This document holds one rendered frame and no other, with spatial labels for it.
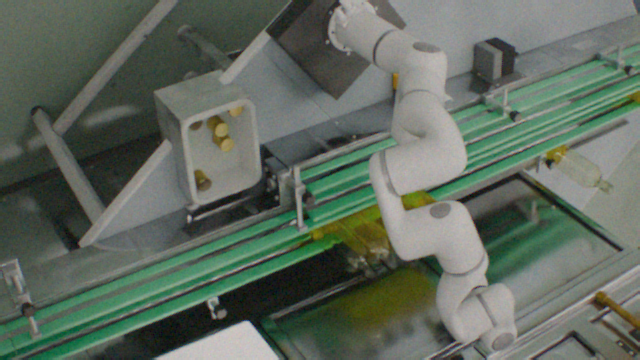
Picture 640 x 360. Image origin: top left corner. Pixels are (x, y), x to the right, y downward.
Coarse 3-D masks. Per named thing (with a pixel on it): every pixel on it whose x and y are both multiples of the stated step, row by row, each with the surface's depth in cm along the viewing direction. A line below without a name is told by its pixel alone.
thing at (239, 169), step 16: (208, 112) 173; (224, 112) 184; (208, 128) 184; (240, 128) 186; (256, 128) 182; (192, 144) 183; (208, 144) 186; (240, 144) 190; (256, 144) 184; (192, 160) 185; (208, 160) 188; (224, 160) 190; (240, 160) 193; (256, 160) 186; (192, 176) 179; (208, 176) 190; (224, 176) 190; (240, 176) 190; (256, 176) 189; (192, 192) 181; (208, 192) 186; (224, 192) 186
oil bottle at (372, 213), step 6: (378, 204) 196; (360, 210) 194; (366, 210) 194; (372, 210) 194; (378, 210) 194; (366, 216) 193; (372, 216) 192; (378, 216) 192; (372, 222) 191; (378, 222) 190; (378, 228) 189; (384, 228) 188; (384, 234) 188; (390, 246) 187; (390, 252) 188
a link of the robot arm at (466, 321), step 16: (480, 272) 146; (448, 288) 150; (464, 288) 147; (448, 304) 150; (464, 304) 157; (480, 304) 155; (448, 320) 152; (464, 320) 155; (480, 320) 155; (464, 336) 155
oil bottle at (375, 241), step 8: (352, 216) 193; (360, 216) 192; (344, 224) 191; (352, 224) 190; (360, 224) 190; (368, 224) 190; (352, 232) 188; (360, 232) 188; (368, 232) 187; (376, 232) 187; (360, 240) 186; (368, 240) 185; (376, 240) 185; (384, 240) 185; (368, 248) 184; (376, 248) 184; (384, 248) 185; (368, 256) 185; (376, 256) 184
